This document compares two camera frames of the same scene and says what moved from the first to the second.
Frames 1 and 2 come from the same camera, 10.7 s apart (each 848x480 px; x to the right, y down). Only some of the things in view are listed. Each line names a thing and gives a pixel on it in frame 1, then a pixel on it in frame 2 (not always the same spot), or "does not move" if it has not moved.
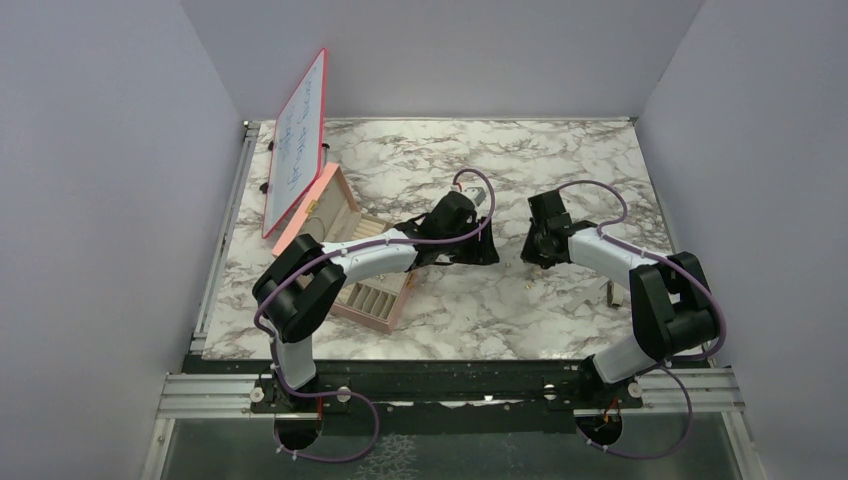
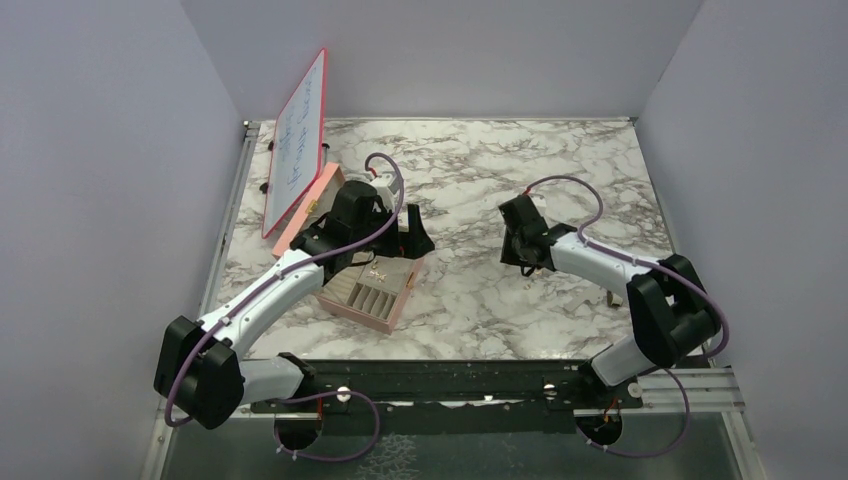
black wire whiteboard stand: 264,187 does not move
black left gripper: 481,252 -> 409,244
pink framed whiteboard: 299,143 does not move
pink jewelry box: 331,214 does not move
